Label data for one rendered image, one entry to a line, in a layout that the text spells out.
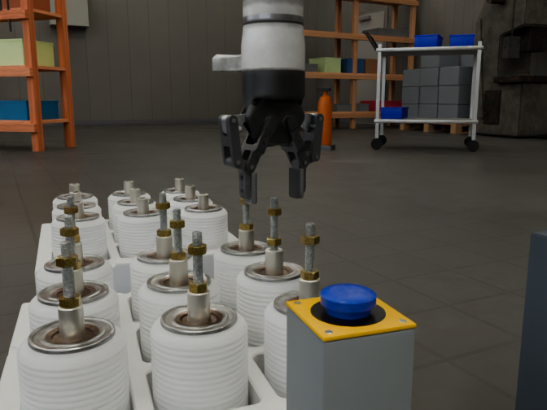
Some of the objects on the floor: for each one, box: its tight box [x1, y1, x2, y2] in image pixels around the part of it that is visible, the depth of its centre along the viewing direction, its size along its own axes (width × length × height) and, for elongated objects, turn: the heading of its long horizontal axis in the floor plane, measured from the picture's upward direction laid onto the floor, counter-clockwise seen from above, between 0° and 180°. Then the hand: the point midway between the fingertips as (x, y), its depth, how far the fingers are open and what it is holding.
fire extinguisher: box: [317, 88, 335, 150], centre depth 517 cm, size 25×25×58 cm
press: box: [475, 0, 547, 138], centre depth 690 cm, size 121×104×231 cm
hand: (273, 189), depth 67 cm, fingers open, 6 cm apart
